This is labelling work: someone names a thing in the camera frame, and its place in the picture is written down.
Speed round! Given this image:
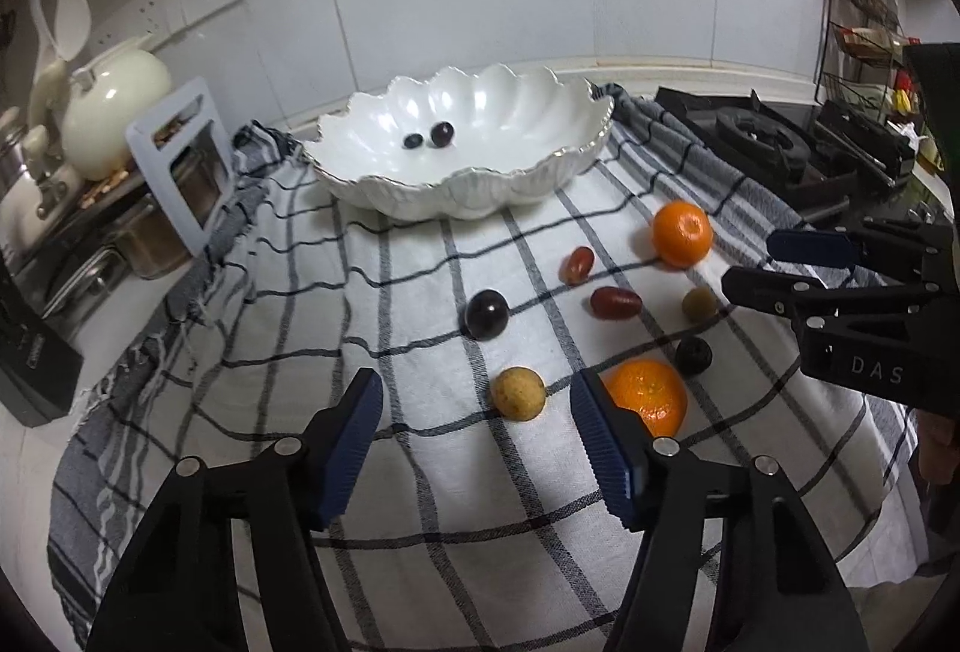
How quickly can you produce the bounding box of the white plastic holder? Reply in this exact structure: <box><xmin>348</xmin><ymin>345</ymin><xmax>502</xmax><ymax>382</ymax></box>
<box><xmin>125</xmin><ymin>77</ymin><xmax>237</xmax><ymax>257</ymax></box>

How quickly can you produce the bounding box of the red grape tomato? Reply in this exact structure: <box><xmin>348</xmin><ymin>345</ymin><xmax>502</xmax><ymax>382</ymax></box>
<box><xmin>560</xmin><ymin>247</ymin><xmax>596</xmax><ymax>285</ymax></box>

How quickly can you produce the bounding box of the orange mandarin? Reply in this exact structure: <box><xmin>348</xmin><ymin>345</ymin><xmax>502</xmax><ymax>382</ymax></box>
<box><xmin>651</xmin><ymin>200</ymin><xmax>713</xmax><ymax>270</ymax></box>
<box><xmin>604</xmin><ymin>358</ymin><xmax>689</xmax><ymax>439</ymax></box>

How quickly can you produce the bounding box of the large dark purple grape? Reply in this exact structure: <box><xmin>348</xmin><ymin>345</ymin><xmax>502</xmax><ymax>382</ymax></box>
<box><xmin>463</xmin><ymin>289</ymin><xmax>511</xmax><ymax>342</ymax></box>

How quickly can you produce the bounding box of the black and white checked cloth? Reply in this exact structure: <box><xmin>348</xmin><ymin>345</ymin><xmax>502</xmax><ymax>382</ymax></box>
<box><xmin>46</xmin><ymin>83</ymin><xmax>920</xmax><ymax>652</ymax></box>

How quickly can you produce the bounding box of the stainless steel container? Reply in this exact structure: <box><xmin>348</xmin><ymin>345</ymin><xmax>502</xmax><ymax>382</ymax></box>
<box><xmin>15</xmin><ymin>172</ymin><xmax>226</xmax><ymax>323</ymax></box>

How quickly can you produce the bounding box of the red oblong grape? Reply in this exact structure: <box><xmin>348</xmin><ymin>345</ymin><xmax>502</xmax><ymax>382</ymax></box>
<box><xmin>589</xmin><ymin>286</ymin><xmax>644</xmax><ymax>320</ymax></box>

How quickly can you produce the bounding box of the small black grape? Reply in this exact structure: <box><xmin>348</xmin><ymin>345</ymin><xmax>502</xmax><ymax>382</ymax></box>
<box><xmin>674</xmin><ymin>336</ymin><xmax>713</xmax><ymax>375</ymax></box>

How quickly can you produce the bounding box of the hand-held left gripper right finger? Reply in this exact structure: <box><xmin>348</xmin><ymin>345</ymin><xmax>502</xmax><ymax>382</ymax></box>
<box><xmin>568</xmin><ymin>368</ymin><xmax>871</xmax><ymax>652</ymax></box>

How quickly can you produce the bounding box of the person's right forearm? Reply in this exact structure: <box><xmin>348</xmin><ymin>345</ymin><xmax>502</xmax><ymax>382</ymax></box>
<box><xmin>916</xmin><ymin>412</ymin><xmax>960</xmax><ymax>537</ymax></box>

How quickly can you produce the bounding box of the cream ceramic teapot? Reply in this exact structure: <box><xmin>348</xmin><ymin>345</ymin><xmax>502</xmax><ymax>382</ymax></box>
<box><xmin>60</xmin><ymin>38</ymin><xmax>175</xmax><ymax>182</ymax></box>

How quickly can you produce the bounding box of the black box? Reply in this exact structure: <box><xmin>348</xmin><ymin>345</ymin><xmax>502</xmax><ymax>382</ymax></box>
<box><xmin>0</xmin><ymin>262</ymin><xmax>85</xmax><ymax>428</ymax></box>

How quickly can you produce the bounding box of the white scalloped ceramic bowl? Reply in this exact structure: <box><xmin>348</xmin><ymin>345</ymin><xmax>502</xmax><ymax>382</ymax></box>
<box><xmin>302</xmin><ymin>64</ymin><xmax>616</xmax><ymax>222</ymax></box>

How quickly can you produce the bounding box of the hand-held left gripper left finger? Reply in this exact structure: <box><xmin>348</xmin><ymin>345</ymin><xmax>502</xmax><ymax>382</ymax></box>
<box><xmin>86</xmin><ymin>367</ymin><xmax>385</xmax><ymax>652</ymax></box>

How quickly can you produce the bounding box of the yellow-brown longan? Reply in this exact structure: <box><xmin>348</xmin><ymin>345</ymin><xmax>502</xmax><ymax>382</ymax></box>
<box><xmin>681</xmin><ymin>287</ymin><xmax>719</xmax><ymax>323</ymax></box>
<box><xmin>491</xmin><ymin>367</ymin><xmax>545</xmax><ymax>422</ymax></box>

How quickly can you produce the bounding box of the black gas stove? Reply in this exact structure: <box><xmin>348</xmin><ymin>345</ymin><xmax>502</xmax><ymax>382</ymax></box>
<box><xmin>655</xmin><ymin>88</ymin><xmax>920</xmax><ymax>225</ymax></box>

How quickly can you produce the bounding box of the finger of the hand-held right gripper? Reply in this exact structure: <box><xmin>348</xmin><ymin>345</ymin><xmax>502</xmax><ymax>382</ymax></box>
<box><xmin>721</xmin><ymin>265</ymin><xmax>946</xmax><ymax>338</ymax></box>
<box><xmin>766</xmin><ymin>218</ymin><xmax>953</xmax><ymax>282</ymax></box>

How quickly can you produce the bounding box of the black wire spice rack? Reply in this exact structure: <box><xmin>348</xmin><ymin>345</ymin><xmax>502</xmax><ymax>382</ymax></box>
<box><xmin>815</xmin><ymin>0</ymin><xmax>931</xmax><ymax>120</ymax></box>

